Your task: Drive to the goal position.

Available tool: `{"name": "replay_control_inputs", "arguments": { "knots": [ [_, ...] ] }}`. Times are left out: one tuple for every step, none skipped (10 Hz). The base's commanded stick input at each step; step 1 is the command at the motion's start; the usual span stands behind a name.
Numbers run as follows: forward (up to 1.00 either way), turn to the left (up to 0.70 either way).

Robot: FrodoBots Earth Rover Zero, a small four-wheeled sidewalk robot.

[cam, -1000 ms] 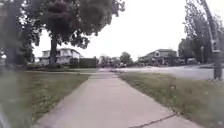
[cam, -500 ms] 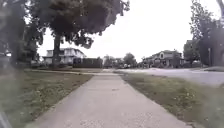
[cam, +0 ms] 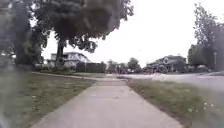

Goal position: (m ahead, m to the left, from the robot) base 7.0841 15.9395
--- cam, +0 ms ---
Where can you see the grass lawn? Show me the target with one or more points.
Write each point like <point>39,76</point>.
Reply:
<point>43,91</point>

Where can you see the tall tree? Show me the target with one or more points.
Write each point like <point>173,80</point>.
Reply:
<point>208,36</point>

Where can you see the dark house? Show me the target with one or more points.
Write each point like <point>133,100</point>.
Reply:
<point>168,63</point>

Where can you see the grass verge strip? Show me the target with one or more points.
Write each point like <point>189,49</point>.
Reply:
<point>173,96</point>

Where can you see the dark leafy tree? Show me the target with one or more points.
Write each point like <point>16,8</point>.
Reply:
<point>16,33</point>

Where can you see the white house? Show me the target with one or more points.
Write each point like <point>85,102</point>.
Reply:
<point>71,58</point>

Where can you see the pole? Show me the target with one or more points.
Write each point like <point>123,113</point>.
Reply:
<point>215,60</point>

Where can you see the grey asphalt road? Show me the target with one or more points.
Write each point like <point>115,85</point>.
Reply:
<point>186,78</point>

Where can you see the dark hedge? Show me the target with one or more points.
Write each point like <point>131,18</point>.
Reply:
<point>90,67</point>

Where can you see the large dark tree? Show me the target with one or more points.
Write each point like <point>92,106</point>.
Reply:
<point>71,20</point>

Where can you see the grey concrete sidewalk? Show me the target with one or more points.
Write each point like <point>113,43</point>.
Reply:
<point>110,103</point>

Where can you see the small round tree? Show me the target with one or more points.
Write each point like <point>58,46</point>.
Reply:
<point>133,63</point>

